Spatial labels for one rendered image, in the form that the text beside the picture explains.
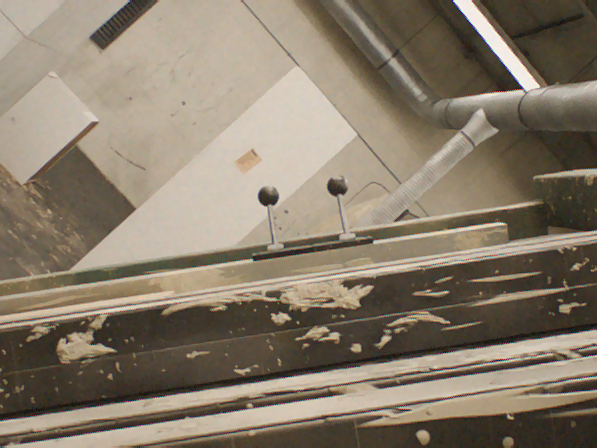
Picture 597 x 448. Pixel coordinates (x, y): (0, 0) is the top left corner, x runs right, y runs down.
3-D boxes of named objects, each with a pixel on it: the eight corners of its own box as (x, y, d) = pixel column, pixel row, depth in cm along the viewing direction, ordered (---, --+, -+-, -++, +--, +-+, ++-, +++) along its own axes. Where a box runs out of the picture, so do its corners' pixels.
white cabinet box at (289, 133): (73, 266, 534) (289, 71, 532) (131, 325, 544) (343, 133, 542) (54, 284, 475) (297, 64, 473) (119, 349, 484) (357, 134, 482)
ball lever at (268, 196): (266, 263, 126) (257, 193, 132) (289, 259, 126) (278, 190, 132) (264, 253, 123) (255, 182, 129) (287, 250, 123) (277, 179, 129)
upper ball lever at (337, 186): (337, 252, 127) (325, 183, 133) (360, 249, 127) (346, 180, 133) (337, 242, 123) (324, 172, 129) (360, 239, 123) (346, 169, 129)
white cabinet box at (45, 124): (-15, 128, 615) (50, 68, 614) (36, 180, 624) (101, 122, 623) (-34, 128, 570) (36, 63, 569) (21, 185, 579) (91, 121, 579)
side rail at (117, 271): (3, 335, 152) (-6, 281, 151) (541, 254, 154) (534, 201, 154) (-8, 341, 146) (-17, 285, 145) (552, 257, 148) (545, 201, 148)
